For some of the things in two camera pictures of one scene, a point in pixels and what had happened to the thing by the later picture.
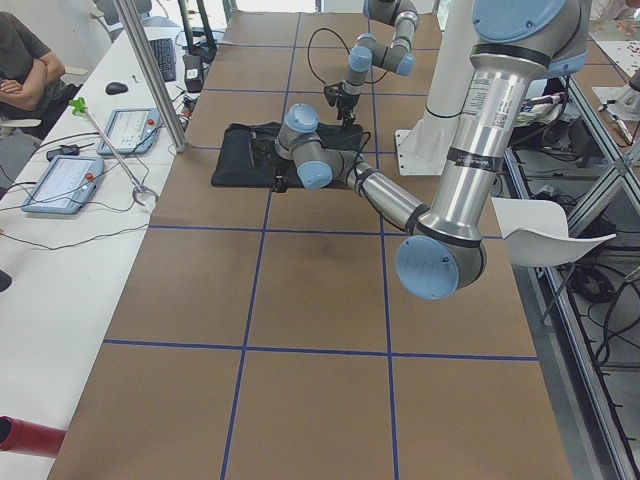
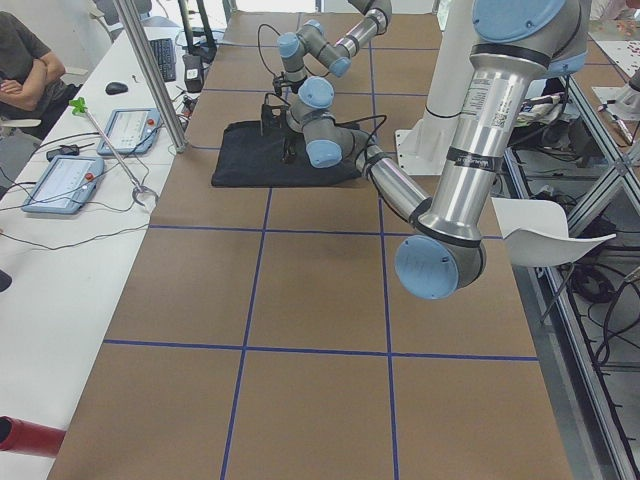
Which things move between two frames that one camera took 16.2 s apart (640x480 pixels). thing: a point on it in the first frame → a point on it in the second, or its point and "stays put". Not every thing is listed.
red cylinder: (31, 438) stays put
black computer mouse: (114, 88) stays put
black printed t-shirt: (244, 156) stays put
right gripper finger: (280, 183) → (290, 148)
